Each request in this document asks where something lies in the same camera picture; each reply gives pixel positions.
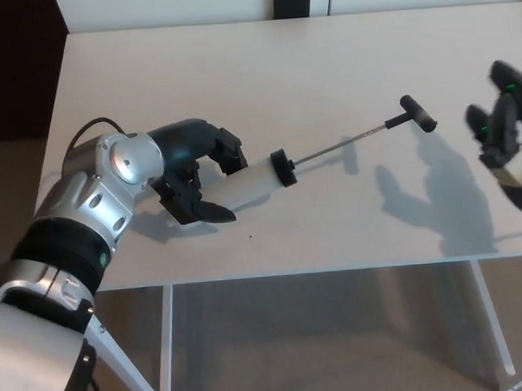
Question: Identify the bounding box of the dark brown wooden panel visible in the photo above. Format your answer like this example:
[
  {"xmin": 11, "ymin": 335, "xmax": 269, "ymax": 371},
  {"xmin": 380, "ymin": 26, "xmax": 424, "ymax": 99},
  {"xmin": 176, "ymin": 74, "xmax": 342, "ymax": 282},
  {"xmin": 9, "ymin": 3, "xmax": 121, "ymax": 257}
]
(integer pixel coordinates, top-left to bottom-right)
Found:
[{"xmin": 0, "ymin": 0, "xmax": 72, "ymax": 143}]

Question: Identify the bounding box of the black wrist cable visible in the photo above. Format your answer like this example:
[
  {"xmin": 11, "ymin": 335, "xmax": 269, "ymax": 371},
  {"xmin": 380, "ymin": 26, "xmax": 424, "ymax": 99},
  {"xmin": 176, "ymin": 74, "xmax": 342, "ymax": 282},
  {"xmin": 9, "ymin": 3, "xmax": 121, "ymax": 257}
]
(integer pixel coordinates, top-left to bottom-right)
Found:
[{"xmin": 68, "ymin": 117, "xmax": 128, "ymax": 151}]

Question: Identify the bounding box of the white desk trestle leg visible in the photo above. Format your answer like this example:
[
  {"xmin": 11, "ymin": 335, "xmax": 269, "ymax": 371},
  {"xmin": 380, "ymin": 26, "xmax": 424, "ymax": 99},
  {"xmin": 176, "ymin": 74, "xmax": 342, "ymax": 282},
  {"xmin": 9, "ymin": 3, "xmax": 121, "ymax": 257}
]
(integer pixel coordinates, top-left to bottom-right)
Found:
[
  {"xmin": 469, "ymin": 258, "xmax": 522, "ymax": 391},
  {"xmin": 85, "ymin": 284, "xmax": 179, "ymax": 391}
]

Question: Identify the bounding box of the black rectangular wall plate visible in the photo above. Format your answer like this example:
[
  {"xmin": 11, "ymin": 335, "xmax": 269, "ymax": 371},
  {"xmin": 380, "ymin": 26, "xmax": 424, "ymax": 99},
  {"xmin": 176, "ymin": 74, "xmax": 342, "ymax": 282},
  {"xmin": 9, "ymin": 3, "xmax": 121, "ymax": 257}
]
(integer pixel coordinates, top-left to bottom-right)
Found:
[{"xmin": 273, "ymin": 0, "xmax": 314, "ymax": 19}]

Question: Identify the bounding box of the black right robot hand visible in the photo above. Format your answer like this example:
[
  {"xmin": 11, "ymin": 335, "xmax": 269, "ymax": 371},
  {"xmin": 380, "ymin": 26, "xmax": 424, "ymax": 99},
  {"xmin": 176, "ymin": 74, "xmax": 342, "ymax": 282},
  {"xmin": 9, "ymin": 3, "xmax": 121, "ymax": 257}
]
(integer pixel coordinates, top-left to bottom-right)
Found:
[{"xmin": 461, "ymin": 59, "xmax": 522, "ymax": 240}]

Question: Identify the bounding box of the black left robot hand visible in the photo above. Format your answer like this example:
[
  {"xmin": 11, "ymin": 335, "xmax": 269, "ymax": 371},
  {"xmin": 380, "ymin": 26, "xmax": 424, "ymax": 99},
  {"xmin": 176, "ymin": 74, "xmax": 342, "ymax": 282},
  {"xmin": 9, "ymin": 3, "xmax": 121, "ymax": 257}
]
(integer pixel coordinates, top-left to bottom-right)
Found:
[{"xmin": 147, "ymin": 116, "xmax": 253, "ymax": 230}]

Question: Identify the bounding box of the white cabinet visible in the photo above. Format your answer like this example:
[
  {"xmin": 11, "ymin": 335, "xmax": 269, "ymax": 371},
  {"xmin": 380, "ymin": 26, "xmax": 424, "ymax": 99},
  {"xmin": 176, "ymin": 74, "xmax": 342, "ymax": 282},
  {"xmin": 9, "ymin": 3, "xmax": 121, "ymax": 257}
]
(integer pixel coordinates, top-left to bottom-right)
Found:
[{"xmin": 52, "ymin": 0, "xmax": 522, "ymax": 35}]

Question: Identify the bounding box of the white air pump black handle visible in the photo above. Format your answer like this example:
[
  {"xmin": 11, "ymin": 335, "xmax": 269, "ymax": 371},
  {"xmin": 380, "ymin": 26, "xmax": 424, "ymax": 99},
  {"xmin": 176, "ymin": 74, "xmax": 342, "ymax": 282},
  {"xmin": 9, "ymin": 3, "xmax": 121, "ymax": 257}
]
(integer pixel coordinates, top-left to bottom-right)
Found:
[{"xmin": 216, "ymin": 93, "xmax": 441, "ymax": 211}]

